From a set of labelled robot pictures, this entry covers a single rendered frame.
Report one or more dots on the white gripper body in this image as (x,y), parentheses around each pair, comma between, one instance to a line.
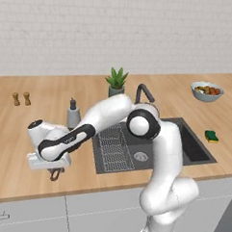
(48,164)

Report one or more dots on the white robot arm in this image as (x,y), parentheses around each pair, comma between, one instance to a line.
(165,162)

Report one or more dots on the dark grey sink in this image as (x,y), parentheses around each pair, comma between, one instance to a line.
(196,147)

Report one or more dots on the green and yellow sponge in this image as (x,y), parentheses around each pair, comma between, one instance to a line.
(211,136)

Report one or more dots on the grey drawer front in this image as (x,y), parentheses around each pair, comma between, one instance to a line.
(29,216)

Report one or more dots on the grey soap dispenser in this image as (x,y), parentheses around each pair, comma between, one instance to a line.
(73,115)

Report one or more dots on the grey cupboard front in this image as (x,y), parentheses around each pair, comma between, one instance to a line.
(213,203)
(103,213)

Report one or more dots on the wooden shaker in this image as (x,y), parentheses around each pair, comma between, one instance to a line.
(16,99)
(27,98)

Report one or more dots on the green plant in grey pot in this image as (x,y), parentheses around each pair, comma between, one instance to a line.
(117,81)

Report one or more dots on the black tap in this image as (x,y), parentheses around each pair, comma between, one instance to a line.
(145,89)

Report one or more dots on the grey bowl of fruit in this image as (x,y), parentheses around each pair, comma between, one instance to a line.
(207,92)

